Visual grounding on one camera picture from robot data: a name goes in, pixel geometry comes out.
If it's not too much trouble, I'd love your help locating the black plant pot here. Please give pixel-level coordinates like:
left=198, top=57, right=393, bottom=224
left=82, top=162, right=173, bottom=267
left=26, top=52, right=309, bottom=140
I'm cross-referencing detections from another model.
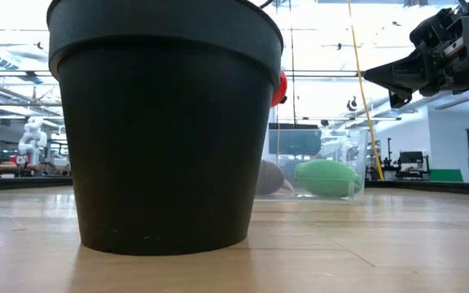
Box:
left=46, top=0, right=285, bottom=257

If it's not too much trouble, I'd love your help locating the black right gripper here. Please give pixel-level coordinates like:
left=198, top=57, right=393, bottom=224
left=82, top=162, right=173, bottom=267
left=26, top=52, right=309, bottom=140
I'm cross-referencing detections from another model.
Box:
left=363, top=0, right=469, bottom=109

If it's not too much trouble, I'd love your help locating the clear plastic container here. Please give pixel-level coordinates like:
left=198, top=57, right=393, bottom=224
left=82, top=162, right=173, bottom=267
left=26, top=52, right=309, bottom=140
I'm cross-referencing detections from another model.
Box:
left=253, top=129, right=370, bottom=203

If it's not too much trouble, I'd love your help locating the green board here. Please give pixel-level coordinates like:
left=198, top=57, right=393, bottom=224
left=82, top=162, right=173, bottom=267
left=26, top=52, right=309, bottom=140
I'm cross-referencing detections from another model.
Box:
left=428, top=168, right=465, bottom=183

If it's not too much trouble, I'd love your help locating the green toy fruit orange face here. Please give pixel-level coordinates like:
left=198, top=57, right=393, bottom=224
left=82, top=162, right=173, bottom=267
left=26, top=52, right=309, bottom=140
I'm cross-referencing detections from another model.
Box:
left=292, top=159, right=363, bottom=199

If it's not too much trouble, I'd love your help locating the black equipment stand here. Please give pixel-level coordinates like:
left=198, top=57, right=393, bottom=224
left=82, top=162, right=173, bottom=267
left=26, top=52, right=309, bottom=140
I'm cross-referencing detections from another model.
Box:
left=394, top=151, right=432, bottom=181

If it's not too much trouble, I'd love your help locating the black display screen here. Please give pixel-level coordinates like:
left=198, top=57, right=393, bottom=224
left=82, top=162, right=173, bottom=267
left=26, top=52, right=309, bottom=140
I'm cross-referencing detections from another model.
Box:
left=268, top=122, right=323, bottom=157

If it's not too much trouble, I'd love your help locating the yellow hanging cable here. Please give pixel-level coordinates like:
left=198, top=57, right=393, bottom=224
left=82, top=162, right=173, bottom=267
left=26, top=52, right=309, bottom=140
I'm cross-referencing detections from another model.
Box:
left=347, top=0, right=386, bottom=181

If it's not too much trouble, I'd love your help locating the red toy fruit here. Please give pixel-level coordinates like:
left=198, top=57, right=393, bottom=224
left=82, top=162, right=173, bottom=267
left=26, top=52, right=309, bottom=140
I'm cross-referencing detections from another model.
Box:
left=270, top=69, right=289, bottom=108

